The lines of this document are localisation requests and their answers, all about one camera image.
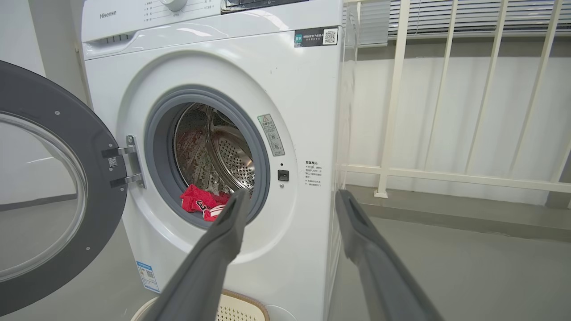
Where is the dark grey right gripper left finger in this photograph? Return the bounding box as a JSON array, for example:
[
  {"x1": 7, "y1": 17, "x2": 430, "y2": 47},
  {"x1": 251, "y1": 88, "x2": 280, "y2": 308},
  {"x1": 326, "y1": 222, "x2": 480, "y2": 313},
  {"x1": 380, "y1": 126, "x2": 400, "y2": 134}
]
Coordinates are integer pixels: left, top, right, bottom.
[{"x1": 142, "y1": 189, "x2": 252, "y2": 321}]

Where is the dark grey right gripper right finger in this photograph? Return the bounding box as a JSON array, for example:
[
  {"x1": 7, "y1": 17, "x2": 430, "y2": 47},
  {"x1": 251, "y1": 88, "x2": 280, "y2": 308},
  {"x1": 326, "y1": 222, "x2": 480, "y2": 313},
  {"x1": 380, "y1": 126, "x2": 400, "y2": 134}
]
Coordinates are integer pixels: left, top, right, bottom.
[{"x1": 335, "y1": 189, "x2": 443, "y2": 321}]

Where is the red garment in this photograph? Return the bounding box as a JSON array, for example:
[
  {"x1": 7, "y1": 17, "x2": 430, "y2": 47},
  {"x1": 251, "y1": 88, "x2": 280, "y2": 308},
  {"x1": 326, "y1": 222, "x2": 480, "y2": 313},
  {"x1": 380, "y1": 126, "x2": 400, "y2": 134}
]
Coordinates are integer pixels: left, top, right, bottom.
[{"x1": 180, "y1": 184, "x2": 232, "y2": 222}]

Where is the dark washing machine door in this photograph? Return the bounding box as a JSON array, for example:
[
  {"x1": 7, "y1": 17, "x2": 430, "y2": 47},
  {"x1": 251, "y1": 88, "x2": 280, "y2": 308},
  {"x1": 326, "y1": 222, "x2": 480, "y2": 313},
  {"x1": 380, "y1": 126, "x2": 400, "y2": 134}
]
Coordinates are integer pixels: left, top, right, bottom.
[{"x1": 0, "y1": 60, "x2": 128, "y2": 316}]

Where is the cream plastic laundry basket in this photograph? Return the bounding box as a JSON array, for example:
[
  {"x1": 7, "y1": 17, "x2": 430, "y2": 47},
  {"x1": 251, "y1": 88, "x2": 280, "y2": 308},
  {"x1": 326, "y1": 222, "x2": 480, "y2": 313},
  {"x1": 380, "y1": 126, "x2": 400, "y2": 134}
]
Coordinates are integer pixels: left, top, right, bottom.
[{"x1": 131, "y1": 290, "x2": 270, "y2": 321}]

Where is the white front-load washing machine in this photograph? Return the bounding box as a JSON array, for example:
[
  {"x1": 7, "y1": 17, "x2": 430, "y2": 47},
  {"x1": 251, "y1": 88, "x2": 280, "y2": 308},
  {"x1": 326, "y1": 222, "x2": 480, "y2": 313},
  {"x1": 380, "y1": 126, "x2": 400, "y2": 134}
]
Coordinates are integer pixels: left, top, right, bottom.
[{"x1": 80, "y1": 0, "x2": 360, "y2": 321}]

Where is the cream metal railing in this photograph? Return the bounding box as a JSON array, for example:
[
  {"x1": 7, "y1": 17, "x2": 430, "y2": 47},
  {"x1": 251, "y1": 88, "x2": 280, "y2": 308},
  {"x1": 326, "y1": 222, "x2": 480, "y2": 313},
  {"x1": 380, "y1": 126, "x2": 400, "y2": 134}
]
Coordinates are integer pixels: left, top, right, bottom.
[{"x1": 341, "y1": 0, "x2": 571, "y2": 210}]

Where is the white pleated window shade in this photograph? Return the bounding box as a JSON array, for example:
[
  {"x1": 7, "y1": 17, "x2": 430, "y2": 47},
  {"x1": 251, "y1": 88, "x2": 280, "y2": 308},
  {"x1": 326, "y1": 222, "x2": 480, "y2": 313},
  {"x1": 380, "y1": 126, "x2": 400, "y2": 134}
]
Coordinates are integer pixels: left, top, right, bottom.
[{"x1": 343, "y1": 0, "x2": 391, "y2": 46}]

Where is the white slatted window blind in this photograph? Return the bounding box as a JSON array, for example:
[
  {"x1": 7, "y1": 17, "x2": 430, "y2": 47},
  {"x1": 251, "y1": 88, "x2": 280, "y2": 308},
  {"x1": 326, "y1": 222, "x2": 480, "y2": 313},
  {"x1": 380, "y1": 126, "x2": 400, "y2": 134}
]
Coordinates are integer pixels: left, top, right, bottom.
[{"x1": 388, "y1": 0, "x2": 571, "y2": 39}]

